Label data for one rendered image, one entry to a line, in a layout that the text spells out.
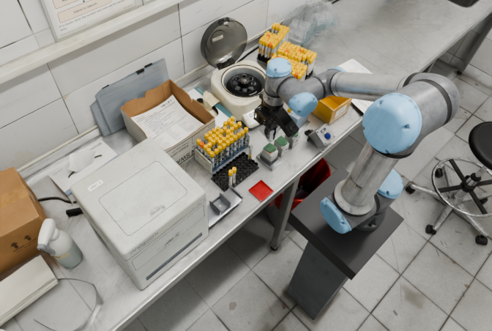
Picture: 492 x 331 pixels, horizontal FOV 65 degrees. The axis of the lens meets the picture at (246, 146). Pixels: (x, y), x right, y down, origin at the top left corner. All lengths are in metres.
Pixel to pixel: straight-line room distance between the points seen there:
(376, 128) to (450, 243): 1.89
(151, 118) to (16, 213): 0.60
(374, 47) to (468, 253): 1.34
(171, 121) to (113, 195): 0.55
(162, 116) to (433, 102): 1.06
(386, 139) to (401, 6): 1.78
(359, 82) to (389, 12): 1.40
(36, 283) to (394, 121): 1.12
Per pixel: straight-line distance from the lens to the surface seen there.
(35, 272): 1.42
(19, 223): 1.34
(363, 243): 1.39
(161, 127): 1.58
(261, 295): 2.24
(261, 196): 1.46
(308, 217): 1.37
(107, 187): 1.17
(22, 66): 1.33
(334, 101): 1.81
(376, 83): 1.07
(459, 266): 2.65
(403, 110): 0.83
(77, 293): 1.39
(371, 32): 2.29
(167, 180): 1.15
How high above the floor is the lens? 2.14
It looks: 53 degrees down
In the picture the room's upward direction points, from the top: 5 degrees clockwise
